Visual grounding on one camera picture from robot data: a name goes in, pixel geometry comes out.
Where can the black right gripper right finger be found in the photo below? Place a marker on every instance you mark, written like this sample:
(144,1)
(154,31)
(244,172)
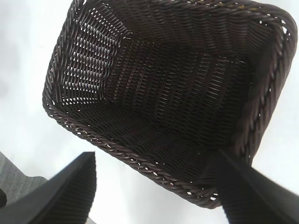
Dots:
(254,200)

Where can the dark brown wicker basket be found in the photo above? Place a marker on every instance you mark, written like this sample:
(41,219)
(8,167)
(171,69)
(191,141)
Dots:
(163,93)

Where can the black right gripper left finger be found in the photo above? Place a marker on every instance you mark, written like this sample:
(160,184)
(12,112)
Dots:
(58,200)

